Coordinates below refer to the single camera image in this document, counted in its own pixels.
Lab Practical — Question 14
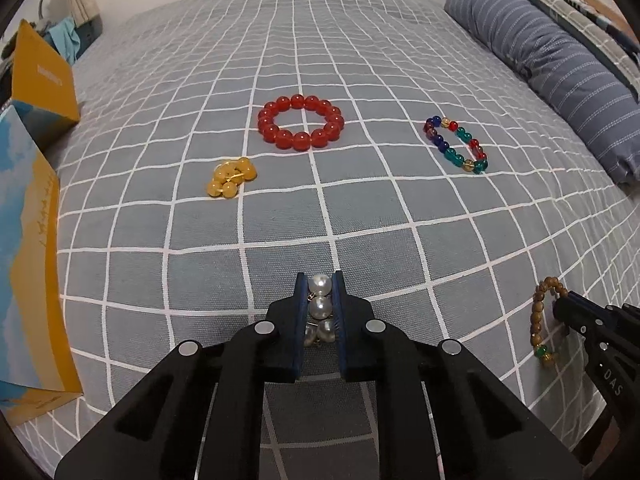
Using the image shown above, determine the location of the multicolour glass bead bracelet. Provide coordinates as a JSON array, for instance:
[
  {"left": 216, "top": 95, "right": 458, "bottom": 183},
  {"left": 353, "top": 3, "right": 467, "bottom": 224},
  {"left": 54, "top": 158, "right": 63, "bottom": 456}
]
[{"left": 423, "top": 116, "right": 489, "bottom": 176}]

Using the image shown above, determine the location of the yellow bead bracelet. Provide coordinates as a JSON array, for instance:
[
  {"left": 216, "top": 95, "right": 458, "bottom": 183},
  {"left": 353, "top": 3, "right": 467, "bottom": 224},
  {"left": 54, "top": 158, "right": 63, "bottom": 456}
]
[{"left": 206, "top": 157, "right": 258, "bottom": 200}]

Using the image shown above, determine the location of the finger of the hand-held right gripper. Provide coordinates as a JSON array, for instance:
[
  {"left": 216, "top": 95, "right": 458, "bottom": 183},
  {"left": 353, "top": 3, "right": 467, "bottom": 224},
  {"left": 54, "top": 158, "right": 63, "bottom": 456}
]
[{"left": 552, "top": 292, "right": 616, "bottom": 351}]

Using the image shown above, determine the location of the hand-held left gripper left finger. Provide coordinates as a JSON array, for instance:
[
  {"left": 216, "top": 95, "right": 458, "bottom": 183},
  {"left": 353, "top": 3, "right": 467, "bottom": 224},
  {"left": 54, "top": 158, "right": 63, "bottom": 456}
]
[{"left": 54, "top": 272, "right": 308, "bottom": 480}]

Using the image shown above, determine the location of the blue striped pillow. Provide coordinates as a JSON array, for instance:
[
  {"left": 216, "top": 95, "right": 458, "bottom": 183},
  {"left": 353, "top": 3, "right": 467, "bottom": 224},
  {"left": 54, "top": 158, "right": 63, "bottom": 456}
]
[{"left": 444, "top": 0, "right": 640, "bottom": 186}]

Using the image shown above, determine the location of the plaid pillow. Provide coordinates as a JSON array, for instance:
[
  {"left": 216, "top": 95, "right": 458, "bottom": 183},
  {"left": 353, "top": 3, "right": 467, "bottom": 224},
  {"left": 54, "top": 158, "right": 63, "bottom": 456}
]
[{"left": 500, "top": 0, "right": 640, "bottom": 56}]

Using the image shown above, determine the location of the white pearl bracelet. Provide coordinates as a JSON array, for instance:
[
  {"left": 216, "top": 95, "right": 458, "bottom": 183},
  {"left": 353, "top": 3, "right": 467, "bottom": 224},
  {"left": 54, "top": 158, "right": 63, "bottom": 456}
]
[{"left": 304, "top": 272, "right": 337, "bottom": 348}]

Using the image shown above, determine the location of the teal cloth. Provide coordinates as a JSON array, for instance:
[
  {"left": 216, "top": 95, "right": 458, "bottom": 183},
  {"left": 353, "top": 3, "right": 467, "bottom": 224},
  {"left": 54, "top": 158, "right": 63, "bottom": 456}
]
[{"left": 50, "top": 17, "right": 81, "bottom": 63}]

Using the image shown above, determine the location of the red bead bracelet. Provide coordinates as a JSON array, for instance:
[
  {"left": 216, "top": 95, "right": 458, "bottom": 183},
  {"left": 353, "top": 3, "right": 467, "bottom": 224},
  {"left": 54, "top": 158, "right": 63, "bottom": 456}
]
[{"left": 257, "top": 94, "right": 346, "bottom": 151}]

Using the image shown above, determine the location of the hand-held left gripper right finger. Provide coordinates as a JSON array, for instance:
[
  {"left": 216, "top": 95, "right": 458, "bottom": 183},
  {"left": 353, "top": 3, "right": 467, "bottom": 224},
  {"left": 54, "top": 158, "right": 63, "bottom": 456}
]
[{"left": 331, "top": 270, "right": 586, "bottom": 480}]

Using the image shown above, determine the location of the brown wooden bead bracelet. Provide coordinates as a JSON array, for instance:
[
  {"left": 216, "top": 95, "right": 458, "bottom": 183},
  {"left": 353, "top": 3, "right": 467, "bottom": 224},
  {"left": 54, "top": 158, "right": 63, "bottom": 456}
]
[{"left": 531, "top": 276, "right": 571, "bottom": 367}]

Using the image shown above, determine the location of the grey checked bedsheet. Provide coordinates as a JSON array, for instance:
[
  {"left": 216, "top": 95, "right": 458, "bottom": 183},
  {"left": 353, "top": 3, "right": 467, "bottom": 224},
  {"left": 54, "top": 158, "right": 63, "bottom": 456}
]
[{"left": 10, "top": 0, "right": 640, "bottom": 480}]

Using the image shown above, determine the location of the blue and yellow cardboard box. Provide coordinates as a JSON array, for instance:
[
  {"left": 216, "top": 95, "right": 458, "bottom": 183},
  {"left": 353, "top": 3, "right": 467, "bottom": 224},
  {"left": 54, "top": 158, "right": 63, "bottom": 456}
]
[{"left": 0, "top": 20, "right": 83, "bottom": 428}]

